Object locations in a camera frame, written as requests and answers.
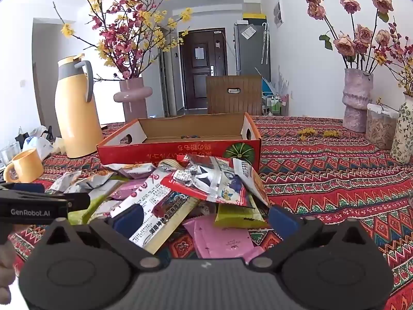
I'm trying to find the smooth pink vase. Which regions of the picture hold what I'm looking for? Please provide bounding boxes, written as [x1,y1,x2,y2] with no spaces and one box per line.
[114,77,152,124]

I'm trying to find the rack with bottles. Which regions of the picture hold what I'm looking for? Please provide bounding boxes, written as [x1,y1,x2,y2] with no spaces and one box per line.
[262,94,289,116]

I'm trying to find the yellow thermos jug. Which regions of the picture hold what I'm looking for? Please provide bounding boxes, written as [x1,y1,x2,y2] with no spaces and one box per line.
[54,54,104,159]

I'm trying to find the person's left hand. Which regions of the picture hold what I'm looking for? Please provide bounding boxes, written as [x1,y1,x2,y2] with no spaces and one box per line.
[0,244,17,304]

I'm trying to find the dried pink roses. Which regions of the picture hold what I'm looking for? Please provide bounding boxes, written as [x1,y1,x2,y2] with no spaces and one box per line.
[303,0,396,72]

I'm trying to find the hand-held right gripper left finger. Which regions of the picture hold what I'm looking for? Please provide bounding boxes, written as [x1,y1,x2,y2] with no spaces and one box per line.
[43,204,159,270]

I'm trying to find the red and yellow flower sprig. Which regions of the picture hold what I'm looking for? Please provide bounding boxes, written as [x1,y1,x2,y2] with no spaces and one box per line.
[385,22,413,97]

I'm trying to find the wooden chair back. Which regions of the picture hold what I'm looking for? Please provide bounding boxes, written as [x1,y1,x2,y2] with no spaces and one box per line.
[206,75,263,116]

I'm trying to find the yellow mug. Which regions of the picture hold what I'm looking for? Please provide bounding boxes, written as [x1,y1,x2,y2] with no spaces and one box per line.
[3,148,44,183]

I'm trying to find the white wall panel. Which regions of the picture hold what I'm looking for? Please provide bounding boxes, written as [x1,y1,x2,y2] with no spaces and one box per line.
[273,0,284,26]

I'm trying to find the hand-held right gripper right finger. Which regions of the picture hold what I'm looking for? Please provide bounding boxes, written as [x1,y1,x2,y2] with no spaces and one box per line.
[253,205,367,272]

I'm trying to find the dark brown door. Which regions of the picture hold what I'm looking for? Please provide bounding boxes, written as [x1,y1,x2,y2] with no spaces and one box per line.
[178,28,228,110]

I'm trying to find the pile of snack packets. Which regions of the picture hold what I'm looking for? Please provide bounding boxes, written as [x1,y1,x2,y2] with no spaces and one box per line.
[48,153,272,264]

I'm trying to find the red cardboard box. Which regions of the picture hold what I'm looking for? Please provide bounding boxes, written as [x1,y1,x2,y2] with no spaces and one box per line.
[97,112,263,172]

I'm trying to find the yellow and black box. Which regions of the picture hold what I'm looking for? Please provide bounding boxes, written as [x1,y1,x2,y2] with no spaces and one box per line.
[243,13,267,25]

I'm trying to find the floral patterned vase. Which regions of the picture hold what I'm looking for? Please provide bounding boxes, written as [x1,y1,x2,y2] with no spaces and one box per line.
[390,95,413,165]

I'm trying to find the clear plastic food container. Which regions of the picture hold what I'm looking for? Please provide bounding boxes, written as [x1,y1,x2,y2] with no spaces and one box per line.
[366,103,399,150]

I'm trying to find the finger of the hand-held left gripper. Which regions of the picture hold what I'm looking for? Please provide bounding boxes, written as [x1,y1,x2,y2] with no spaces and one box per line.
[0,182,46,197]
[45,192,91,214]

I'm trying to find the pink and yellow flower branches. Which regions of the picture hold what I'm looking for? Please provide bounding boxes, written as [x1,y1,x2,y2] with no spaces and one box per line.
[53,0,194,81]

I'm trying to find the grey refrigerator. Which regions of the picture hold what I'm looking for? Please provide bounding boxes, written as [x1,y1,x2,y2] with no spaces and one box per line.
[234,22,272,81]

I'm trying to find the white plastic bag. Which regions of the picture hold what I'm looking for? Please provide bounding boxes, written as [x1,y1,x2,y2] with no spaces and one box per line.
[22,126,55,160]

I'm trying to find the textured pink vase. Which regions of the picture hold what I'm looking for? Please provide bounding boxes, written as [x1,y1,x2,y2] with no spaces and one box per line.
[342,68,374,133]

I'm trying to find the white box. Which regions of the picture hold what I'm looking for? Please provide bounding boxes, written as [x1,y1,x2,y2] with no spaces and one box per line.
[243,0,262,15]

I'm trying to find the white folded umbrella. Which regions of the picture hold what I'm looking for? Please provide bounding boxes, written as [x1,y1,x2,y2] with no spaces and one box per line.
[261,22,270,65]

